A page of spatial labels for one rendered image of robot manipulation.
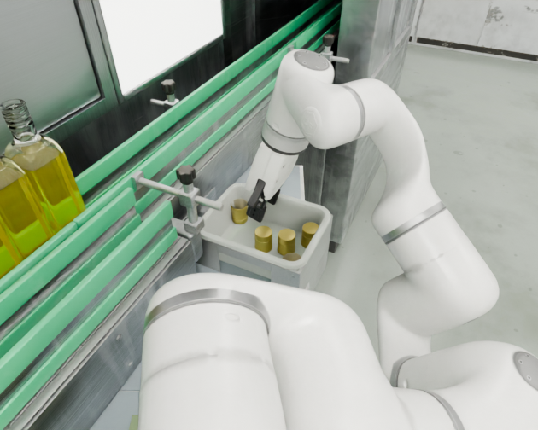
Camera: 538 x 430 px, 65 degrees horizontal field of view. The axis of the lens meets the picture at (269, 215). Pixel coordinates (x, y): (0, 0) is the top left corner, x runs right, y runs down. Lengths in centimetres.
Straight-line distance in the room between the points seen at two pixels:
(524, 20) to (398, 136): 359
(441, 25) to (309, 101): 368
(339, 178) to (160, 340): 135
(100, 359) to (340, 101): 46
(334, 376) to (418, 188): 26
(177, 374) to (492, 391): 28
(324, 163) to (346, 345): 127
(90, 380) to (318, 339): 38
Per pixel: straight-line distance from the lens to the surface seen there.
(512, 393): 45
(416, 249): 51
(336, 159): 156
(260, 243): 82
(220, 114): 93
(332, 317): 36
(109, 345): 65
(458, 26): 418
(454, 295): 52
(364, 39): 136
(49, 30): 81
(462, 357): 48
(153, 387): 30
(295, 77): 57
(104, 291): 62
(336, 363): 34
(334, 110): 52
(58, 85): 83
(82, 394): 66
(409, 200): 51
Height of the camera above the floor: 138
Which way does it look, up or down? 42 degrees down
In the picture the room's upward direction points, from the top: straight up
